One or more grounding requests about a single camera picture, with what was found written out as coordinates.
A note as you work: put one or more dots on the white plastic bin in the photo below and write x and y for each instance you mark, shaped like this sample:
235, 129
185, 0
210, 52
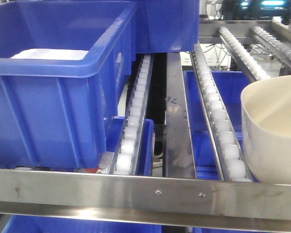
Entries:
266, 128

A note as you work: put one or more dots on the blue crate below left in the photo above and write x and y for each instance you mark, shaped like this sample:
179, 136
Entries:
145, 160

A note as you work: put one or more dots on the blue crate below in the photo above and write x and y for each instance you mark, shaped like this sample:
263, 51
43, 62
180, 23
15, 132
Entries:
145, 160
230, 85

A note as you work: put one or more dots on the white roller track left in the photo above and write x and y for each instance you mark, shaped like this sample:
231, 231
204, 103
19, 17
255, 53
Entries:
126, 157

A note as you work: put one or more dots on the white roller track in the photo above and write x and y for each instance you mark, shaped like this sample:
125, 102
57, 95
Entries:
242, 57
230, 161
275, 47
126, 157

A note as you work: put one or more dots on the steel centre divider bar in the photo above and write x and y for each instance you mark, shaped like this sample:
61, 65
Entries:
178, 150

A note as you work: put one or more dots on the blue crate behind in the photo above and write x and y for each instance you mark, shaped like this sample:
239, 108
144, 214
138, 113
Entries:
166, 25

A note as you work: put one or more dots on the blue crate below middle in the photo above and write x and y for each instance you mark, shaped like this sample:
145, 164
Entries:
230, 85

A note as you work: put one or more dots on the large blue crate front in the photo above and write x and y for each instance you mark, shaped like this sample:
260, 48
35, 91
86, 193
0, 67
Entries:
63, 66

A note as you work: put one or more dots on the white roller track middle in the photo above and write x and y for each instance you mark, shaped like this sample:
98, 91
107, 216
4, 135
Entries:
230, 161

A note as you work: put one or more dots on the white roller track far right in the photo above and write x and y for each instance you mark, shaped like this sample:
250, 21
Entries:
275, 47

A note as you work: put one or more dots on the blue crate bottom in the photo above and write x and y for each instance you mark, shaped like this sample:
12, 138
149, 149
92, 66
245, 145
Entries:
38, 224

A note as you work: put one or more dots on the steel shelf front rail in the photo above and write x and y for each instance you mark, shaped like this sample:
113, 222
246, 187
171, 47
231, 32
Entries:
164, 201

